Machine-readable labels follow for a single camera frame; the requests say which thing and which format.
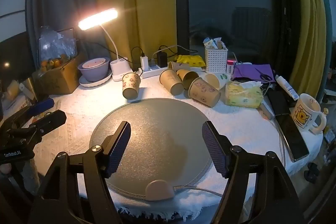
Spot pale round plate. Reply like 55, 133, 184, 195
79, 72, 113, 87

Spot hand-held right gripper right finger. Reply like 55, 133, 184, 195
202, 120, 306, 224

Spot purple bowl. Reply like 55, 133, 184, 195
78, 57, 110, 82

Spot purple cloth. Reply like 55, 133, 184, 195
232, 64, 276, 83

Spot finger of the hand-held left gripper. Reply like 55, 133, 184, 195
29, 110, 67, 136
16, 98, 55, 120

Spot small orange fruits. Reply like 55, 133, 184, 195
41, 55, 70, 68

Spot white desk lamp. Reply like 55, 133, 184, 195
78, 8, 130, 82

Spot black charger cable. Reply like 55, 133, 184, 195
131, 46, 145, 72

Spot white power strip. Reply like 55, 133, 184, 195
136, 65, 170, 79

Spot black scissors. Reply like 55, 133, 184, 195
254, 68, 273, 82

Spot pink semicircular plug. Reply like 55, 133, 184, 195
145, 179, 175, 201

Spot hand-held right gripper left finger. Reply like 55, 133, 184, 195
26, 121, 131, 224

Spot yellow tissue pack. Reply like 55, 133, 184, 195
225, 81, 264, 108

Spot small sachets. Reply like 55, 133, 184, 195
203, 37, 227, 50

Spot white woven plastic basket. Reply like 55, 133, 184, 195
205, 44, 228, 74

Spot round grey turntable mat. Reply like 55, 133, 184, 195
89, 98, 216, 199

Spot silver-edged smartphone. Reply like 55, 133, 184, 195
274, 113, 310, 162

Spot black flat case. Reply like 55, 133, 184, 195
266, 90, 289, 116

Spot yellow printed pouch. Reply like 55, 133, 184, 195
175, 55, 206, 68

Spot yellow curtain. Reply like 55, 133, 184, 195
289, 0, 327, 99
91, 0, 177, 62

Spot white charger cable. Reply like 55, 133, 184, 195
153, 45, 190, 57

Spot cardboard box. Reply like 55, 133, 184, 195
33, 55, 84, 95

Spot black charger plug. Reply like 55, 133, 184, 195
157, 52, 168, 68

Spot white green-printed paper cup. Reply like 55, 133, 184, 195
204, 72, 229, 91

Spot brown printed paper cup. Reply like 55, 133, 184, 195
176, 69, 200, 90
188, 77, 221, 108
122, 72, 141, 99
168, 61, 190, 73
159, 69, 185, 95

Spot grey braided cable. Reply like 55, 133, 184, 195
172, 185, 227, 194

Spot cream bear-print mug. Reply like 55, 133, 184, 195
291, 93, 327, 134

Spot clear plastic bag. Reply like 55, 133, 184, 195
39, 26, 76, 62

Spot white tube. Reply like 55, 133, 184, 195
275, 75, 299, 100

